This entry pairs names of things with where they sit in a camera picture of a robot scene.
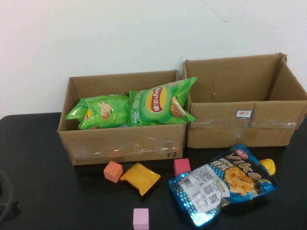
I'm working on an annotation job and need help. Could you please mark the green Lay's chips bag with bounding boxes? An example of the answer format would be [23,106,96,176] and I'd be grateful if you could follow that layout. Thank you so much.
[128,77,199,127]

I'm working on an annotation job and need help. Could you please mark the cardboard box with white label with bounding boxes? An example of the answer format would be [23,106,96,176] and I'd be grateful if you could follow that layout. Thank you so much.
[182,53,307,149]

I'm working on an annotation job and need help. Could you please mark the pink foam cube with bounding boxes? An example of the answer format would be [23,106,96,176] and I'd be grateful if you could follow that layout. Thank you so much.
[133,207,150,230]

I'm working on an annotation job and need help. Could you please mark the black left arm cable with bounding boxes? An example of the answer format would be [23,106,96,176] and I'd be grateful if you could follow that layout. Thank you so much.
[0,169,12,213]

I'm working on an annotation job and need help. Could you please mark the white label sticker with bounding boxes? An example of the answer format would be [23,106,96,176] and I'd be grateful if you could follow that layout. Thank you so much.
[236,109,254,119]

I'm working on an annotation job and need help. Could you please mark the red foam cube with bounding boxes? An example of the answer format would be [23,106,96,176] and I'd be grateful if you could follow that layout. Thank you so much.
[174,158,191,177]

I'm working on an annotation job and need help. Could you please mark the blue Vikar shrimp chips bag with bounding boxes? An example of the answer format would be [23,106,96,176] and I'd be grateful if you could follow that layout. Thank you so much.
[168,143,280,227]

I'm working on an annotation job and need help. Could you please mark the crumpled green chips bag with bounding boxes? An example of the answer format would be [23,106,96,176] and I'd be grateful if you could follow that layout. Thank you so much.
[66,93,131,130]

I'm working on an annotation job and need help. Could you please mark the yellow snack packet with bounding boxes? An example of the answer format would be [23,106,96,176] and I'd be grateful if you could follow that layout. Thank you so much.
[119,162,161,196]

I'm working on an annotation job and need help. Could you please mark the cardboard box with F2 print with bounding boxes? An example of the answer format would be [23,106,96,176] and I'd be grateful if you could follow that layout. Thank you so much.
[57,69,187,166]

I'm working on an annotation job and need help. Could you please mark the orange foam cube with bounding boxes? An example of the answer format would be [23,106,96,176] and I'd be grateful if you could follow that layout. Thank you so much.
[103,161,124,183]

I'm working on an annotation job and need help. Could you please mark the yellow rubber duck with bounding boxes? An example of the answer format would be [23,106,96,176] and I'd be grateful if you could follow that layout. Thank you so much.
[260,158,276,176]

